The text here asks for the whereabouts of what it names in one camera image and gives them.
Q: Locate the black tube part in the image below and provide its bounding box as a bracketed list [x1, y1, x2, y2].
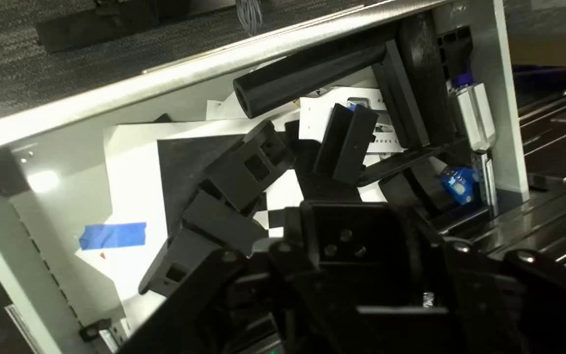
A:
[234, 41, 386, 118]

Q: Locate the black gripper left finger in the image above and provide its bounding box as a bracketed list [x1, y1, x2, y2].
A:
[118, 242, 311, 354]

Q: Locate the black box part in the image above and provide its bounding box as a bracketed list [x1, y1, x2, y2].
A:
[301, 203, 421, 305]

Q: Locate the grey drawer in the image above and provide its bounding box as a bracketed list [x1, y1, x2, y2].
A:
[0, 0, 529, 354]

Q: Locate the blue small device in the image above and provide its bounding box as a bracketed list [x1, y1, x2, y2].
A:
[441, 167, 478, 205]

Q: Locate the black bracket part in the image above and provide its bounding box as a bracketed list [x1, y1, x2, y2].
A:
[313, 104, 378, 185]

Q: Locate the blue tape strip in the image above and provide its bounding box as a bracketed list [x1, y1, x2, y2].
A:
[79, 222, 146, 250]

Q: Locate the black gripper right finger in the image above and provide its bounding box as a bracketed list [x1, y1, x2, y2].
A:
[441, 242, 566, 354]

